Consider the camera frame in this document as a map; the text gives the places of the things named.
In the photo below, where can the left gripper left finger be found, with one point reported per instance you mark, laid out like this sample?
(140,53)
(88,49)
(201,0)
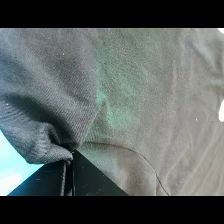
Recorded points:
(43,181)

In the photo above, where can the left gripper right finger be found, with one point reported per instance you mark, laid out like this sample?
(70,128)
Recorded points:
(90,181)

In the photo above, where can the dark grey garment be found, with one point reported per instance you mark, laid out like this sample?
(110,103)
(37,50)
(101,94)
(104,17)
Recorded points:
(133,93)

